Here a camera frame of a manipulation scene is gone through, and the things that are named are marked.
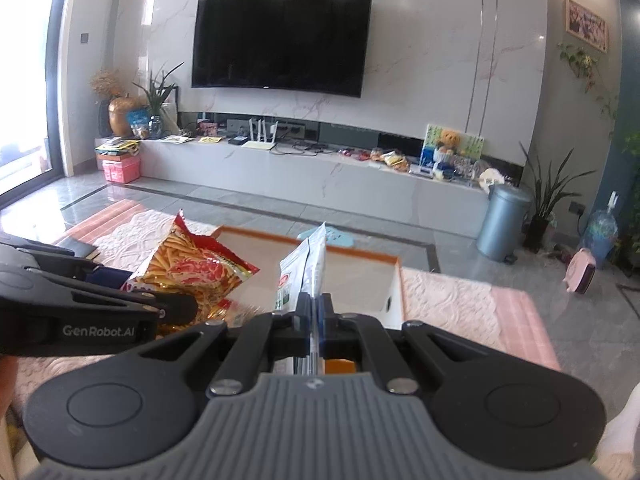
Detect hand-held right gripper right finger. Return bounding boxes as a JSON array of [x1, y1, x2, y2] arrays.
[[315, 292, 507, 396]]

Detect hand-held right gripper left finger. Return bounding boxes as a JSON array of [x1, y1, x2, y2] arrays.
[[112, 292, 313, 397]]

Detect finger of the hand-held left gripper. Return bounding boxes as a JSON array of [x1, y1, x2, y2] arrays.
[[0, 232, 133, 291], [0, 267, 199, 338]]

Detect white snack packet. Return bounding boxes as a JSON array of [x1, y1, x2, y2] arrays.
[[275, 221, 329, 377]]

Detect orange cardboard box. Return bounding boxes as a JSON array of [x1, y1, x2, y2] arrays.
[[210, 225, 407, 377]]

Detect orange red stick snack bag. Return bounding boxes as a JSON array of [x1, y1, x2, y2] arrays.
[[120, 209, 262, 325]]

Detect black notebook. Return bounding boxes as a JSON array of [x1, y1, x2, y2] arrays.
[[55, 237, 103, 262]]

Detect white lace tablecloth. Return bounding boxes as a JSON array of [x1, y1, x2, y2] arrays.
[[10, 210, 496, 411]]

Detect light blue floor mat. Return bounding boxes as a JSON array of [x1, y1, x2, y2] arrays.
[[295, 227, 359, 251]]

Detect pink storage box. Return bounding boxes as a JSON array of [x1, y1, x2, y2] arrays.
[[102, 155, 141, 184]]

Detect stack of papers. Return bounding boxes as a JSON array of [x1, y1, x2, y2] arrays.
[[95, 137, 141, 158]]

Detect white marble tv console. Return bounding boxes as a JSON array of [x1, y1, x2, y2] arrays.
[[137, 137, 493, 241]]

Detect gold round vase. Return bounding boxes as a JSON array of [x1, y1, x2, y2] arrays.
[[107, 96, 139, 139]]

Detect blue snack bags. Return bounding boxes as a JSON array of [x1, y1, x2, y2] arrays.
[[125, 110, 152, 139]]

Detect glass sliding door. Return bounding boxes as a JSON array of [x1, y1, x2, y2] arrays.
[[0, 0, 68, 197]]

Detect pile of snack packets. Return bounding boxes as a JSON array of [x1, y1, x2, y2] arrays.
[[370, 147, 411, 168]]

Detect dried flower bunch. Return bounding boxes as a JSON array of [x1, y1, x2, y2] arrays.
[[90, 69, 124, 99]]

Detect white router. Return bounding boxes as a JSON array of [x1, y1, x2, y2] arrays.
[[242, 117, 279, 151]]

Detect spiky green potted plant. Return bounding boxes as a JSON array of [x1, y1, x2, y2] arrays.
[[132, 62, 186, 139]]

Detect pink checked cloth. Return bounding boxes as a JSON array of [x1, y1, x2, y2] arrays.
[[52, 199, 561, 372]]

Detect blue grey trash bin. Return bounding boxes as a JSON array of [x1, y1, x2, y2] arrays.
[[476, 184, 533, 264]]

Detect green picture board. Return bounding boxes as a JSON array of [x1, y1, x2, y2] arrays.
[[420, 124, 486, 170]]

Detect tall leafy potted plant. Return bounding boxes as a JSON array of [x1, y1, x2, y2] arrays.
[[520, 142, 597, 254]]

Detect pink space heater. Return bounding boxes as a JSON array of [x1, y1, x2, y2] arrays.
[[565, 248, 599, 296]]

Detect black curved television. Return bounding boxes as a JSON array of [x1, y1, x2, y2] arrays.
[[191, 0, 374, 99]]

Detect blue water bottle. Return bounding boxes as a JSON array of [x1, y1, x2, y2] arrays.
[[582, 192, 621, 267]]

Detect green ivy plant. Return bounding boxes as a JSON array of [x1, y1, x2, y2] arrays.
[[619, 132, 640, 271]]

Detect trailing vine plant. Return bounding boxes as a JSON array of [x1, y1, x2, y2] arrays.
[[557, 42, 621, 137]]

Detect framed wall picture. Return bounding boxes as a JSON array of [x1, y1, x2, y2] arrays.
[[565, 0, 610, 54]]

